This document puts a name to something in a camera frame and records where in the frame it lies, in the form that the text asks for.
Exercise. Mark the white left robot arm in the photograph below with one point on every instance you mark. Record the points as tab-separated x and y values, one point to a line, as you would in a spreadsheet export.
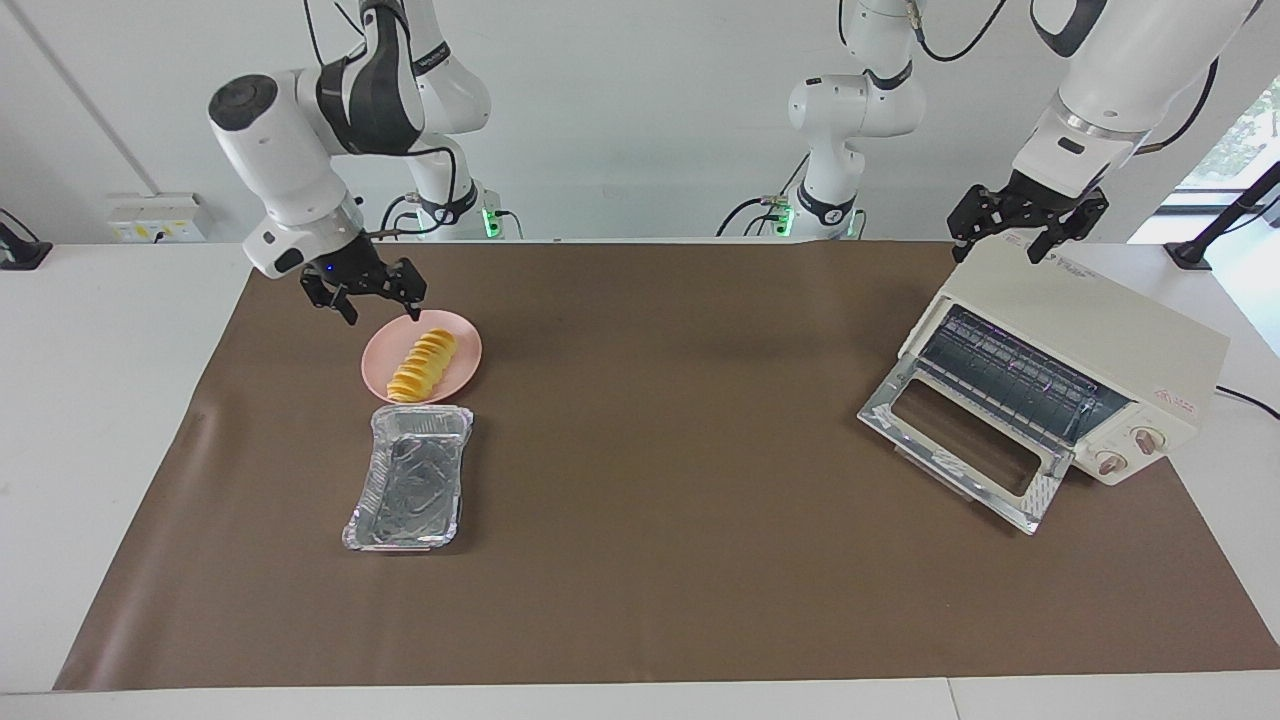
1130	60

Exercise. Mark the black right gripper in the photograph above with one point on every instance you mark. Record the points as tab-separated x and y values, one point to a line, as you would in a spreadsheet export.
355	275

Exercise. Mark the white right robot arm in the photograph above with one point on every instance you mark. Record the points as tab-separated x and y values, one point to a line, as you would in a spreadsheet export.
270	140

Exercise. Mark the small oven knob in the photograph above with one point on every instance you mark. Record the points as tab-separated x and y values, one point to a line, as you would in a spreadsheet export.
1110	463

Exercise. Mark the cream toaster oven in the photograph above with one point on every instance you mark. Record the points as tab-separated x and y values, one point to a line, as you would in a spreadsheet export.
1080	310

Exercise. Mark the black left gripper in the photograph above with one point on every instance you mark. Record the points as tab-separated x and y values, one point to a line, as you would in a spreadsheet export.
1030	200

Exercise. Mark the brown table mat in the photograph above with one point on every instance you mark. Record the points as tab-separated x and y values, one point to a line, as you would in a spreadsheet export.
700	580

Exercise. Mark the aluminium foil tray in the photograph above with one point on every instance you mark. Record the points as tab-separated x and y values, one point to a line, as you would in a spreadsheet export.
410	480

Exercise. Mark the yellow sliced bread loaf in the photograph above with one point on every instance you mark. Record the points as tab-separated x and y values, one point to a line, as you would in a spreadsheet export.
425	365

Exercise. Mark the black desk mount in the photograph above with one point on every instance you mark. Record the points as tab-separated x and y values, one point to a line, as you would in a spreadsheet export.
20	250

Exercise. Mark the metal oven rack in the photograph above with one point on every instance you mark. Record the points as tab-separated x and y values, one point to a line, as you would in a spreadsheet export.
1010	375

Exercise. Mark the large oven knob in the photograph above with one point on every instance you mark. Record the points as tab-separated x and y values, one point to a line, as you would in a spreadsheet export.
1148	440

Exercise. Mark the pink round plate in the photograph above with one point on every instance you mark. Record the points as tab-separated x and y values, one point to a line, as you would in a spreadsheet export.
460	375

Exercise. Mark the white wall socket box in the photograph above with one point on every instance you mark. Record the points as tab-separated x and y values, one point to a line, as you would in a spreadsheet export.
160	218

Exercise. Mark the glass oven door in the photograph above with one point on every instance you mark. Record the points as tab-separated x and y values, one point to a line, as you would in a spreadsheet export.
900	405

